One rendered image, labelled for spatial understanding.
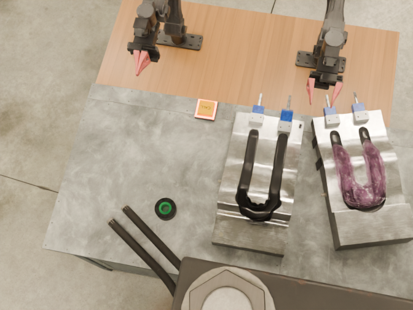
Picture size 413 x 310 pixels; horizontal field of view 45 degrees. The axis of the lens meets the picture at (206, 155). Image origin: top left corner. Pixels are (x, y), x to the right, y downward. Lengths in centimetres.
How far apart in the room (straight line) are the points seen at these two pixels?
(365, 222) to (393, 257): 19
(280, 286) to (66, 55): 277
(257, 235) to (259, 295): 122
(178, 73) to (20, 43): 153
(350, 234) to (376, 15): 182
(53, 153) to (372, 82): 179
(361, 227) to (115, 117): 104
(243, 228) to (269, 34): 85
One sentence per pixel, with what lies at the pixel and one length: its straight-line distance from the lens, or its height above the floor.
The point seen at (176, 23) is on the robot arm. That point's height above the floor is 96.
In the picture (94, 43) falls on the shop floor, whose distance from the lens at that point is 326.
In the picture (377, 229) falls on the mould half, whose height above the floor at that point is 91.
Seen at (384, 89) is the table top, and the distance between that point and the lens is 214.
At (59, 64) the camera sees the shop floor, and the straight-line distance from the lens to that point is 325.
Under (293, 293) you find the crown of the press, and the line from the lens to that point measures 64.
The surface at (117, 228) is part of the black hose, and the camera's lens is 190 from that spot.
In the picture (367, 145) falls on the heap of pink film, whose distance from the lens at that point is 193.
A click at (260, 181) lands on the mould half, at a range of 181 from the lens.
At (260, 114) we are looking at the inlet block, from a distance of 189.
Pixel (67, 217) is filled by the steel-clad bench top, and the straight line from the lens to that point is 200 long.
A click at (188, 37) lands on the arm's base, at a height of 81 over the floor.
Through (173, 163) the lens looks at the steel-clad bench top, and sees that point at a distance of 196.
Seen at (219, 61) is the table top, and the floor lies 80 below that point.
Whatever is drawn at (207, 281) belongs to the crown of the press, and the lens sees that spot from 60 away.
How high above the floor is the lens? 264
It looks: 70 degrees down
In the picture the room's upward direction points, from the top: 12 degrees counter-clockwise
